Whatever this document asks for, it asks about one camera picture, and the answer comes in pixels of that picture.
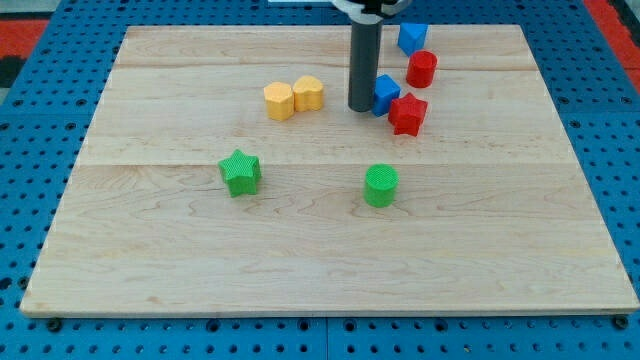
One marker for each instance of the blue cube block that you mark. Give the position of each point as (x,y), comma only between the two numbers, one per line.
(385,91)

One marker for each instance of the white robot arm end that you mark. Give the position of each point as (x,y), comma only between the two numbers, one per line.
(370,12)

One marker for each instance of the green star block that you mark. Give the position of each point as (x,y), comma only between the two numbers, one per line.
(241,173)

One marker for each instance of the red star block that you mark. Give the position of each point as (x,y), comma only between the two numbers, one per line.
(407,114)

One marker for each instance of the green cylinder block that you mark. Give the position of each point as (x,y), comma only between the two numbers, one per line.
(381,181)

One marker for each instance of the yellow heart block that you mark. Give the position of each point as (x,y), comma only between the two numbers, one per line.
(308,94)

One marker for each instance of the yellow hexagon block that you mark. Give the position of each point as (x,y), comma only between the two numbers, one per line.
(279,101)

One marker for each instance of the wooden board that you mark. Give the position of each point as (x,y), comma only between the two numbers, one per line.
(492,215)

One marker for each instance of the red cylinder block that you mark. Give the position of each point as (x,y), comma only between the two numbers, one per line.
(421,69)

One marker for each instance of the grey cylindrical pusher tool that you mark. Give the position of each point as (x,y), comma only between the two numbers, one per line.
(363,65)

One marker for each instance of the blue triangular block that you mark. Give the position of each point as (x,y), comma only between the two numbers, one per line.
(411,37)

